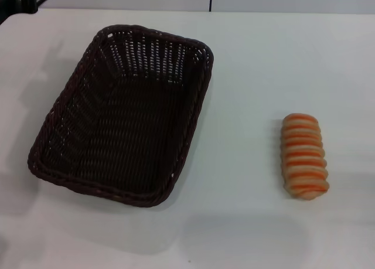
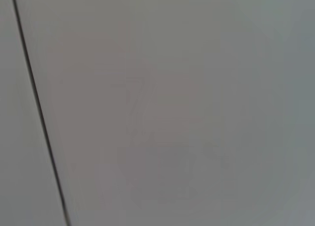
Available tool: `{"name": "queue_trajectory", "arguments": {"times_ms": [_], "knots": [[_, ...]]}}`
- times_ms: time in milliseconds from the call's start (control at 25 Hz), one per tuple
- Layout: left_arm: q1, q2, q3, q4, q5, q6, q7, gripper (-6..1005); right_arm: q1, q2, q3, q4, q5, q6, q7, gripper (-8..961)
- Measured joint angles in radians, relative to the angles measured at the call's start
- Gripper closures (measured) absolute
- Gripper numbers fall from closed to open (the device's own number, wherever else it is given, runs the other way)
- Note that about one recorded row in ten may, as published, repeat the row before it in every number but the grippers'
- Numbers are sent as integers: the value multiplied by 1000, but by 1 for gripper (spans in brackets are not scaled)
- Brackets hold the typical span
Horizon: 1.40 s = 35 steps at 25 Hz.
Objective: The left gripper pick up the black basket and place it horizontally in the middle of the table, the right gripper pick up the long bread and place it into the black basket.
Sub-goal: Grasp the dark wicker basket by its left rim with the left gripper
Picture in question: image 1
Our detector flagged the dark brown wicker basket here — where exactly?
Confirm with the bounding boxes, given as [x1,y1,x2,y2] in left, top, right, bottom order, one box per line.
[28,24,214,209]

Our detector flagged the orange striped bread roll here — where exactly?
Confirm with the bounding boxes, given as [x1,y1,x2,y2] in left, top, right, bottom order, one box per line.
[279,113,331,200]

